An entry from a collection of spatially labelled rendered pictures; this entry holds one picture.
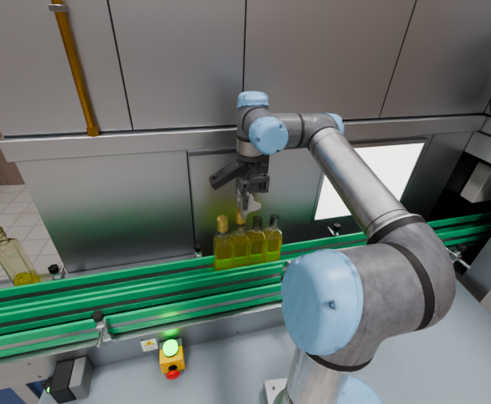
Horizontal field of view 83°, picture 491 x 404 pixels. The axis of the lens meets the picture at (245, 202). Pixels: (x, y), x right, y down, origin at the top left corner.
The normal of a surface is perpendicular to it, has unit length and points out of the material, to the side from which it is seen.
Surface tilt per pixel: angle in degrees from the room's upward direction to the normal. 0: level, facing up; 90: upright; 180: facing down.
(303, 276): 81
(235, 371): 0
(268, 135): 90
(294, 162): 90
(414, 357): 0
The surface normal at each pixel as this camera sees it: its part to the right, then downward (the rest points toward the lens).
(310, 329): -0.95, -0.03
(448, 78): 0.26, 0.56
